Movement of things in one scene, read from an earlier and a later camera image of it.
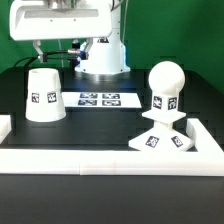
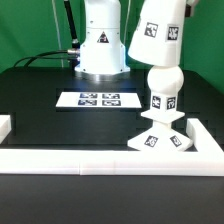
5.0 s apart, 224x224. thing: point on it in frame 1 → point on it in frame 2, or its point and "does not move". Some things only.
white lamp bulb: (166, 78) does not move
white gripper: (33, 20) → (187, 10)
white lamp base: (162, 136) does not move
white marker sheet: (101, 100) does not move
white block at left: (5, 126) does not move
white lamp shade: (45, 101) → (158, 36)
